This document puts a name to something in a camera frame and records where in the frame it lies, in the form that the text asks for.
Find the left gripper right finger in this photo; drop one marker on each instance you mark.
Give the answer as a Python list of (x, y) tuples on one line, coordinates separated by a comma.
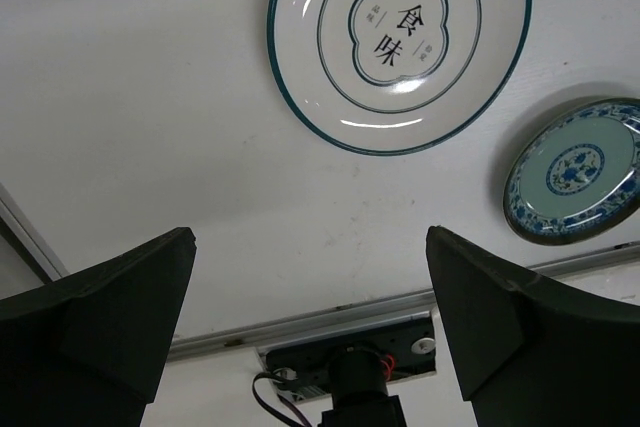
[(529, 350)]

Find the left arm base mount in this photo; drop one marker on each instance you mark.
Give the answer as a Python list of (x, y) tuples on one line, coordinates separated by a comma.
[(354, 369)]

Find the blue floral small plate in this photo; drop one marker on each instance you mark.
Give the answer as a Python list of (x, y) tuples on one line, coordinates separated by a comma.
[(579, 177)]

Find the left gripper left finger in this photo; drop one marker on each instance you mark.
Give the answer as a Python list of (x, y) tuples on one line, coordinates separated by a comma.
[(90, 348)]

